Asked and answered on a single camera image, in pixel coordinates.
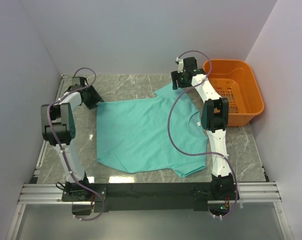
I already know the orange plastic basket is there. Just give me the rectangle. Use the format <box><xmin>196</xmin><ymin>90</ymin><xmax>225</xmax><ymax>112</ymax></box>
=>
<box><xmin>203</xmin><ymin>59</ymin><xmax>265</xmax><ymax>127</ymax></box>

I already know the teal t shirt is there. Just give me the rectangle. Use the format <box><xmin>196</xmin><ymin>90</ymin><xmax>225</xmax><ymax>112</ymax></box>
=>
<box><xmin>96</xmin><ymin>84</ymin><xmax>208</xmax><ymax>178</ymax></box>

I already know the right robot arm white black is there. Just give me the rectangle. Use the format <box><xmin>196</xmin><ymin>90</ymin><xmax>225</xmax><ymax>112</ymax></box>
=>
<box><xmin>171</xmin><ymin>57</ymin><xmax>236</xmax><ymax>200</ymax></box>

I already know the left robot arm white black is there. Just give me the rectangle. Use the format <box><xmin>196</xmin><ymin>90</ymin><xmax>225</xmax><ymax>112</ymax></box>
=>
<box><xmin>40</xmin><ymin>76</ymin><xmax>103</xmax><ymax>202</ymax></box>

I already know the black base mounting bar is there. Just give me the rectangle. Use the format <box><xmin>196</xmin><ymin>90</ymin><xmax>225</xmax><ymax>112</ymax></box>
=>
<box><xmin>61</xmin><ymin>182</ymin><xmax>215</xmax><ymax>213</ymax></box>

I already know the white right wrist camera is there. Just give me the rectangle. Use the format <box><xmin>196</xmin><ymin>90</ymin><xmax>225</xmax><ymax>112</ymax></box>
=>
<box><xmin>175</xmin><ymin>57</ymin><xmax>184</xmax><ymax>73</ymax></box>

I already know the aluminium frame rail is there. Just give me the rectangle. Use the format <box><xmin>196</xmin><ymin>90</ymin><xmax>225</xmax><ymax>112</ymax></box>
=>
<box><xmin>18</xmin><ymin>74</ymin><xmax>281</xmax><ymax>204</ymax></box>

